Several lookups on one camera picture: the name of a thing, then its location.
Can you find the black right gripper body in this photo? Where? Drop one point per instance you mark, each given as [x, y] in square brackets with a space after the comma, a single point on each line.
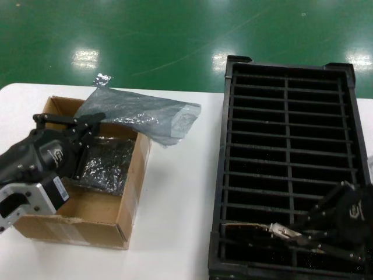
[357, 213]

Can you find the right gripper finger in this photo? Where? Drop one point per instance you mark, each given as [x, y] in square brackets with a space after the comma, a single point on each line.
[326, 210]
[335, 242]

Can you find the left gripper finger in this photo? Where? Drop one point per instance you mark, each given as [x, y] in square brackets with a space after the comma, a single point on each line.
[84, 137]
[58, 119]

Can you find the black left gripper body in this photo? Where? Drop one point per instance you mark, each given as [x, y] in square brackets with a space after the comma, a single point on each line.
[38, 157]

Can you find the graphics card with silver bracket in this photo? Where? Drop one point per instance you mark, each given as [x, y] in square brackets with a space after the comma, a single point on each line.
[285, 231]

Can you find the grey translucent antistatic bag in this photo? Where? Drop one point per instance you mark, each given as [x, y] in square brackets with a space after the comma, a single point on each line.
[131, 105]

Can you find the bagged graphics card shiny wrap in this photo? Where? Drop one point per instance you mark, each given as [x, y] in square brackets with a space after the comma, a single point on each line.
[107, 166]

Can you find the brown open cardboard box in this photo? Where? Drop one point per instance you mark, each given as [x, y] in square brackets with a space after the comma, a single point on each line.
[87, 233]

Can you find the black slotted plastic container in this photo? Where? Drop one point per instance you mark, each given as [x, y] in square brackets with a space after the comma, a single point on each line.
[287, 116]

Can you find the crumpled foil scrap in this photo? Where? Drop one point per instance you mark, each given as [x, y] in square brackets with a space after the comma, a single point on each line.
[102, 80]

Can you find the black labelled wrist camera box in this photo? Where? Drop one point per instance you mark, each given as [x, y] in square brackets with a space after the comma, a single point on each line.
[51, 192]

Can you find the silver aluminium wrist bracket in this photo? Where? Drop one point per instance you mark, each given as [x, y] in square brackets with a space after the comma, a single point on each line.
[35, 198]

